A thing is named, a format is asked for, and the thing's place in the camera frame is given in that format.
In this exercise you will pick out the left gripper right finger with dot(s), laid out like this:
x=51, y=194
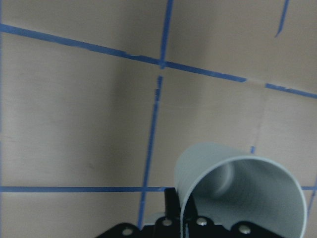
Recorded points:
x=190, y=211

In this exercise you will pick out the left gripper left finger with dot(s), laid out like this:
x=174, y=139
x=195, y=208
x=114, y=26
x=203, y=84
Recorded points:
x=172, y=203

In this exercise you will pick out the pale grey plastic cup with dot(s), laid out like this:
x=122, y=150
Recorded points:
x=230, y=186

